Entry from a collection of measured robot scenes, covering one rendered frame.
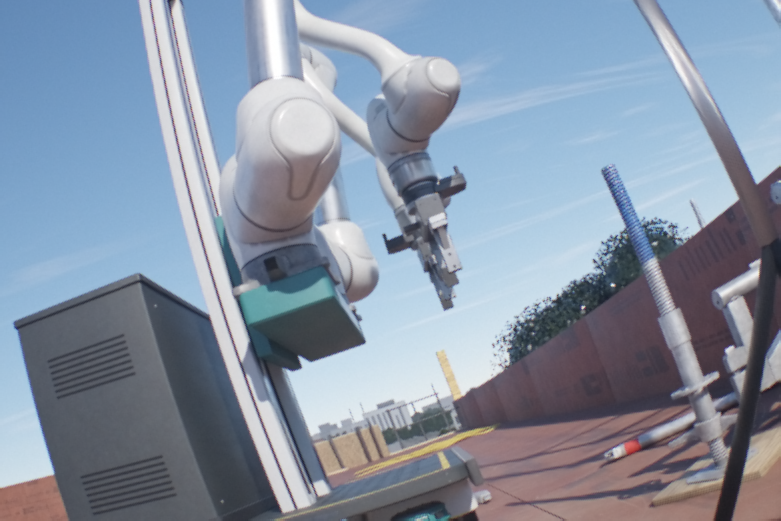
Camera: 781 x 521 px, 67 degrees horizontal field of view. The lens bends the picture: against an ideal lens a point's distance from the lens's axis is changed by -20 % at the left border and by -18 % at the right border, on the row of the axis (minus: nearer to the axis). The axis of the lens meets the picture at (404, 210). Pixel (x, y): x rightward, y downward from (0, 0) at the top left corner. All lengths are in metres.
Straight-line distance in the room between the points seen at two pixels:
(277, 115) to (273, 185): 0.11
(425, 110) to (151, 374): 0.71
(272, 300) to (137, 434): 0.39
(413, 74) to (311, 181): 0.31
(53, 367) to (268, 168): 0.64
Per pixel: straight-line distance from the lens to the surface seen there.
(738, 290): 1.63
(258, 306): 1.21
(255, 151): 1.09
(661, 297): 1.55
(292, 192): 1.10
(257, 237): 1.24
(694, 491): 1.54
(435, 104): 1.28
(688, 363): 1.54
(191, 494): 1.30
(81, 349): 1.39
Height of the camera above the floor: 0.41
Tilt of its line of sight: 17 degrees up
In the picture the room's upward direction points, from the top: 21 degrees counter-clockwise
